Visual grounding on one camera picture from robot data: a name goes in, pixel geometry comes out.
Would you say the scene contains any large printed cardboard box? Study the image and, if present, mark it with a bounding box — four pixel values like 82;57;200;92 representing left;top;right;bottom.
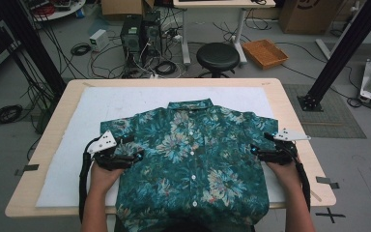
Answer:
277;0;345;36

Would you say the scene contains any brown cardboard box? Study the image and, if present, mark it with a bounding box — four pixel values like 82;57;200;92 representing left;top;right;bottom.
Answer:
100;0;156;21

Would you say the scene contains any black metal frame post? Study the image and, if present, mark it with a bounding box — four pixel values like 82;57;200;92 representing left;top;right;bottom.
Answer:
0;0;68;99
297;0;371;113

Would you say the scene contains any teal floral short-sleeved shirt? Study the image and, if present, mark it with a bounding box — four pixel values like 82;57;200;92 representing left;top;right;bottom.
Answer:
100;98;279;232

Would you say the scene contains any person's left hand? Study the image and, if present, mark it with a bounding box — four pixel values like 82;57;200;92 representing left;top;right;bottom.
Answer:
90;162;125;194

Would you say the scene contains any black round stool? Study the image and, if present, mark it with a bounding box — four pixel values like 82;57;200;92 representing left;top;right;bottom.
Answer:
195;42;242;78

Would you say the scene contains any shallow wooden box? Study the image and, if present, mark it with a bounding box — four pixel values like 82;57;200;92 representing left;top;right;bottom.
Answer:
241;39;290;71

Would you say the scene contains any right gripper black sleeved cable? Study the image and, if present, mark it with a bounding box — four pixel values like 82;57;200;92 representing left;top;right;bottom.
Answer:
288;149;312;213

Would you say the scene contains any grey floor mat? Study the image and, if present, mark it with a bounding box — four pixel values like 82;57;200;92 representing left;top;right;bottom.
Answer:
283;83;367;140

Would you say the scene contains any small white box device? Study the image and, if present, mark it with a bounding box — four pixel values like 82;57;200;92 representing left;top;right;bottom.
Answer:
88;28;110;53

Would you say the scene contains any white desk with legs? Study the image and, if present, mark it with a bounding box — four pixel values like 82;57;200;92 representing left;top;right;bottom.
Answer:
172;0;276;66

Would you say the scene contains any white foam mat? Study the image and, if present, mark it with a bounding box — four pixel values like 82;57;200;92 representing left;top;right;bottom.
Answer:
35;86;288;208

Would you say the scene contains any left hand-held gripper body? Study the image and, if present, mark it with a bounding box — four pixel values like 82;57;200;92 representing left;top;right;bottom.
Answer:
86;130;137;171

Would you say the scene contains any black computer tower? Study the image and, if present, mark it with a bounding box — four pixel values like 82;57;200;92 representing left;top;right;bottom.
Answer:
119;15;143;67
141;11;163;65

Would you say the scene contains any gripper black sleeved cable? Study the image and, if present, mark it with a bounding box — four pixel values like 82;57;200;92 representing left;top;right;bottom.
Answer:
78;137;101;224
288;149;312;213

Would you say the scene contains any coiled black cable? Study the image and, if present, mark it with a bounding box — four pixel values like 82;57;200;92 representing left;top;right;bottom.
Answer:
0;103;24;127
154;60;179;77
70;42;93;57

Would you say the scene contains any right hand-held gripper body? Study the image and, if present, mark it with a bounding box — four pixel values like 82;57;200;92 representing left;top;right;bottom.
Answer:
260;129;312;166

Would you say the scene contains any person's right hand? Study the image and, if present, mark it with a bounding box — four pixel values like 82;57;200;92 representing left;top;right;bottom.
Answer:
265;160;301;189

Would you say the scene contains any left gripper black sleeved cable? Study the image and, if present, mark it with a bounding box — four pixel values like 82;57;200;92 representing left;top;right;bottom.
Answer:
78;137;101;224

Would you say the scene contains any round white table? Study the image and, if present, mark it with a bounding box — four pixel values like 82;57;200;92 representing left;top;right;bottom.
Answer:
21;0;87;23

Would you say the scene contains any grey tape strip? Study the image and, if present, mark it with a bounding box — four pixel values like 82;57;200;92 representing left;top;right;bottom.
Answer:
14;163;41;177
315;175;340;190

